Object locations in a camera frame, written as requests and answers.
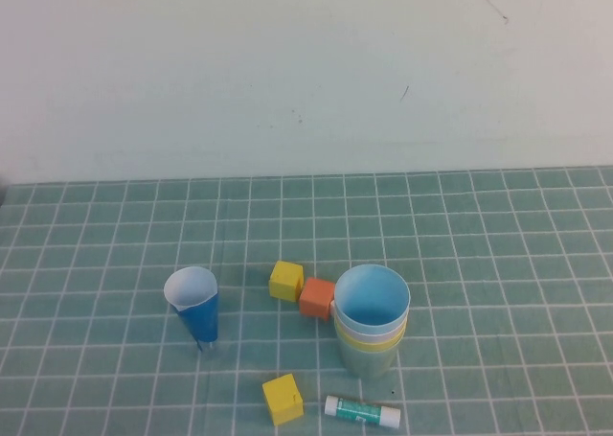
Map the light blue plastic cup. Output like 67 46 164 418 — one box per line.
333 264 412 336

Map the white green glue stick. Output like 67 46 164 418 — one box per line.
324 395 401 428

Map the green grid cutting mat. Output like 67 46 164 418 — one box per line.
0 166 613 436

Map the green plastic cup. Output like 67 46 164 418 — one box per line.
336 333 404 379

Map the yellow wooden cube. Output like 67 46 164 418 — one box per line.
268 260 306 304
261 373 305 426

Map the blue paper cone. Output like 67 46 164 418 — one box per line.
163 265 220 351

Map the pink plastic cup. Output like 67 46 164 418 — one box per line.
333 310 409 345

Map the orange wooden cube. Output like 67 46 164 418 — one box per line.
299 276 336 320

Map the yellow plastic cup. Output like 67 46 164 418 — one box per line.
334 323 407 354

